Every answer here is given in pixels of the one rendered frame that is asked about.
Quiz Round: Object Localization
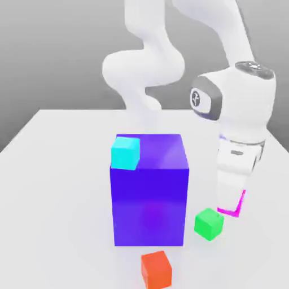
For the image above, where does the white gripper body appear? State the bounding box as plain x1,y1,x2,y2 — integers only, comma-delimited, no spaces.
216,142,262,177

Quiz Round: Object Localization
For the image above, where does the small green cube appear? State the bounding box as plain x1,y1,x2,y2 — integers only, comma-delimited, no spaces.
194,207,225,242

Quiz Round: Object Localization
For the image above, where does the small orange cube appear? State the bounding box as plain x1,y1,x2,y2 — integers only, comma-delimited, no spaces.
141,250,173,289

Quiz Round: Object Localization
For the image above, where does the large blue box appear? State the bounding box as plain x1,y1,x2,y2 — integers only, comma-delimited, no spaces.
109,133,190,247

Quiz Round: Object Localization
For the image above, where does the small cyan cube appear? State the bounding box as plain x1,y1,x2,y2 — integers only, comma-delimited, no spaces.
110,137,141,171

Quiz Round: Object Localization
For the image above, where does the small magenta cube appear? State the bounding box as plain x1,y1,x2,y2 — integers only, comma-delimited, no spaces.
216,189,247,218

